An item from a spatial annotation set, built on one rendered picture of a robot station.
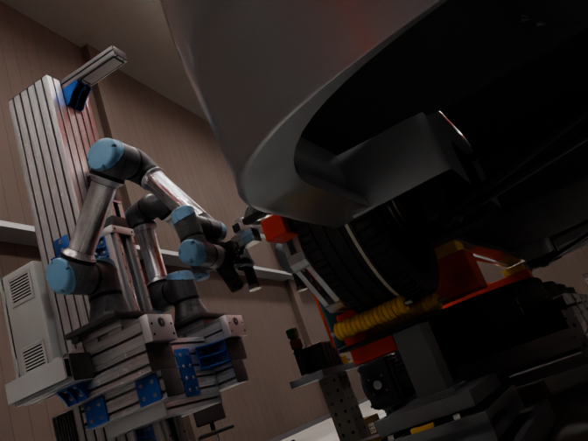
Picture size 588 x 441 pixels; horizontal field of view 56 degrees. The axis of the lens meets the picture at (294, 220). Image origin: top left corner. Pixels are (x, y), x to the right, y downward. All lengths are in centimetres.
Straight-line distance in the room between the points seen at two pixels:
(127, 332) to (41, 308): 58
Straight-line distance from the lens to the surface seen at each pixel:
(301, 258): 173
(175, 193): 192
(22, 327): 251
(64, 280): 195
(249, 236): 193
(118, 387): 201
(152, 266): 261
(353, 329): 180
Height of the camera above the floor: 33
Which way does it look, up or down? 18 degrees up
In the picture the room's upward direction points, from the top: 20 degrees counter-clockwise
